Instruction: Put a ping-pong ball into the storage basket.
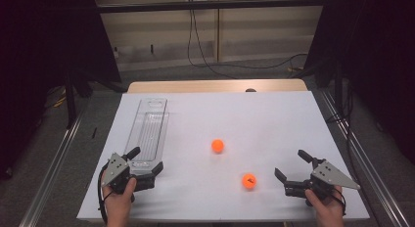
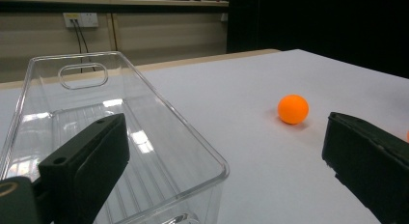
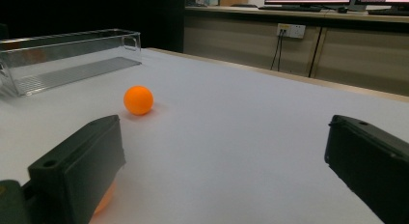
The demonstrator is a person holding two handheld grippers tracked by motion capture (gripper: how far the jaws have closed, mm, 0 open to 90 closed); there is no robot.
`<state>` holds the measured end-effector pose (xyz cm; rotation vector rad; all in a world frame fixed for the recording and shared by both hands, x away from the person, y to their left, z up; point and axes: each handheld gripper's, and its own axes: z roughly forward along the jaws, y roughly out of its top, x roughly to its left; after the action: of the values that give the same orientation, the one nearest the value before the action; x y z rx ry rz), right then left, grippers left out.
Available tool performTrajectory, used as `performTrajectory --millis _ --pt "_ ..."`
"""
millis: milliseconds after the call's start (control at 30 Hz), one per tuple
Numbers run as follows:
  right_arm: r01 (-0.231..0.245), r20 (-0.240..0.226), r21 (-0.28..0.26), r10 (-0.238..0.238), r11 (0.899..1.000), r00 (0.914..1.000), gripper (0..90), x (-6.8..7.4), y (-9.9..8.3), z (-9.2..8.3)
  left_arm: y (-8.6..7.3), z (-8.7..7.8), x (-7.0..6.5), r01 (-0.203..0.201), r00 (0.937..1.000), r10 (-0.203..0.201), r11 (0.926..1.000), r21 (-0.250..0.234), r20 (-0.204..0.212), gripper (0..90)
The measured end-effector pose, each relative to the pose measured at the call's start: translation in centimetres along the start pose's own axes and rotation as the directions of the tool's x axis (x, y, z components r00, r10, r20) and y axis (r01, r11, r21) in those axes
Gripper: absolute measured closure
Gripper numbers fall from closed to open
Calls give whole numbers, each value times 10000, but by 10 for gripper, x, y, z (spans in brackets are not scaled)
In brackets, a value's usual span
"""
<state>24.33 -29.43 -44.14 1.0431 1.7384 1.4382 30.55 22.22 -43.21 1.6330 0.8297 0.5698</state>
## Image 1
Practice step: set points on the orange ball with dark mark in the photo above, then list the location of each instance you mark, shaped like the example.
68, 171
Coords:
249, 181

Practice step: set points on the small black stick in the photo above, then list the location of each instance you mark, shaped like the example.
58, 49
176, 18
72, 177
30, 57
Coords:
94, 132

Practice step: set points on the black horizontal bar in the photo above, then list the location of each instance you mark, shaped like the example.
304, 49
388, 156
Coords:
228, 5

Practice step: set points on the clear plastic tray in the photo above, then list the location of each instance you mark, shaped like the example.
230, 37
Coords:
150, 132

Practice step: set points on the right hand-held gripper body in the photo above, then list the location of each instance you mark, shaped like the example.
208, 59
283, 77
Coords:
329, 174

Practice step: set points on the person's right hand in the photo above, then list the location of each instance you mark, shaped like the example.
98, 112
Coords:
326, 207

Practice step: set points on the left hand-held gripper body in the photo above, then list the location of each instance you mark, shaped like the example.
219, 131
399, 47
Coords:
115, 170

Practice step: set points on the plain orange ball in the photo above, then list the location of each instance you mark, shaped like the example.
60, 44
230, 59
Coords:
217, 145

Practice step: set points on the dark curtain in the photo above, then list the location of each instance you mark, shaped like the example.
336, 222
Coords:
385, 57
32, 57

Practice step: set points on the metal floor rail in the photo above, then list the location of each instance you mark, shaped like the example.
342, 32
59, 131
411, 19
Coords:
52, 178
368, 174

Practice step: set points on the person's left hand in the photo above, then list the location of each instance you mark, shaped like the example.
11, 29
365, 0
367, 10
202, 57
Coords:
119, 201

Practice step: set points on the white table cover sheet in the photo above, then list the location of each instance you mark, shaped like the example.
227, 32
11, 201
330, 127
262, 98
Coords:
261, 122

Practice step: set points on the black metal stand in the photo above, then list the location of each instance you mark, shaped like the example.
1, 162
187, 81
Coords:
338, 86
70, 103

